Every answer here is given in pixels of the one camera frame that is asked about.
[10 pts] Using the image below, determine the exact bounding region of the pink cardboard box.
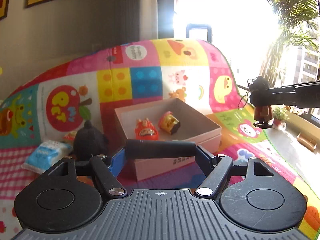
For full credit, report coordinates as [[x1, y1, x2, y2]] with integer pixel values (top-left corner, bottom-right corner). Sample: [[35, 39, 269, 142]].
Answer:
[[115, 99, 222, 181]]

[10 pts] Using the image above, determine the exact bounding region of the black foam cylinder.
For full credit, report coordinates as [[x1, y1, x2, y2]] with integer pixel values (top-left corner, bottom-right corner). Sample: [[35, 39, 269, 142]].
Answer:
[[124, 139, 197, 159]]

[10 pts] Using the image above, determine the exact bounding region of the small green red figurine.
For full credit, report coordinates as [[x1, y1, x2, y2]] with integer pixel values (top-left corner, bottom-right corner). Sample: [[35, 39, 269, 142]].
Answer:
[[62, 131, 77, 143]]

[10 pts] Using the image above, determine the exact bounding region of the black plush mouse toy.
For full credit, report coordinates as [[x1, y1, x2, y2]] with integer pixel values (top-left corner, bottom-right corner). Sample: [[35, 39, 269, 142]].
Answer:
[[73, 120, 108, 161]]

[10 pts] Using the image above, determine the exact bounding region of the large palm plant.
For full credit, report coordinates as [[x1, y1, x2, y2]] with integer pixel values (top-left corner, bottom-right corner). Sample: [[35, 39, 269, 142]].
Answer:
[[260, 0, 319, 87]]

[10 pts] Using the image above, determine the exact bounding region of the colourful cartoon play mat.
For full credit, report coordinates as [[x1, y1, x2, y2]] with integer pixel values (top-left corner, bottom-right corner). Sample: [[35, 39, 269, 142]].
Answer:
[[1, 39, 319, 239]]

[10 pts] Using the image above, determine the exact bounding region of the black-haired doll keychain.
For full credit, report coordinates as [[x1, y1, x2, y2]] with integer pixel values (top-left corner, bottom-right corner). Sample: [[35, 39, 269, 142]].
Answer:
[[238, 76, 273, 129]]

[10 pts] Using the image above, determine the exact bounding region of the small potted plant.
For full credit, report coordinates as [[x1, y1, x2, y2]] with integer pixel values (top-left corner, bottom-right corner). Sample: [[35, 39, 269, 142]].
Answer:
[[273, 106, 288, 131]]

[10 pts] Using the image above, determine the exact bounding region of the blue tissue pack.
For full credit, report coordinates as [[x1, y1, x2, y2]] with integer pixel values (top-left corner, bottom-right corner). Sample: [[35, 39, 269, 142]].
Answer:
[[21, 140, 73, 174]]

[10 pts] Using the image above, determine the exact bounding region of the red daruma doll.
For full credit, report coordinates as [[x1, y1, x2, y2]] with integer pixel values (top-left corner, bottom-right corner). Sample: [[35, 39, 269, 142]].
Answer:
[[135, 118, 159, 141]]

